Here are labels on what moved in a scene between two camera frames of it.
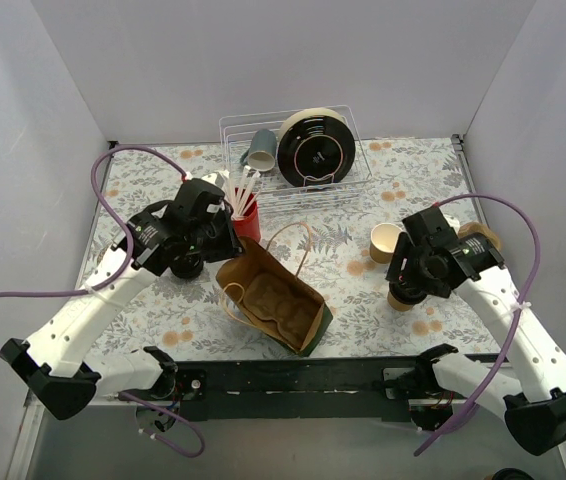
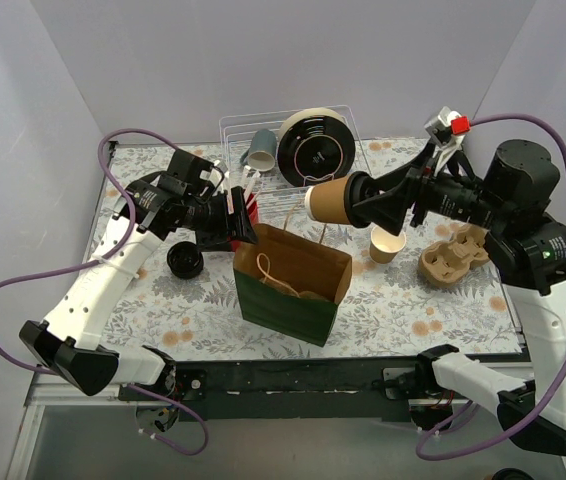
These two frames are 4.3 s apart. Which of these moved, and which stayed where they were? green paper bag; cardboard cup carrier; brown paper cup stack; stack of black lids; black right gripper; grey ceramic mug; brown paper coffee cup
Moved: black right gripper; cardboard cup carrier; green paper bag; brown paper coffee cup
Stayed: grey ceramic mug; brown paper cup stack; stack of black lids
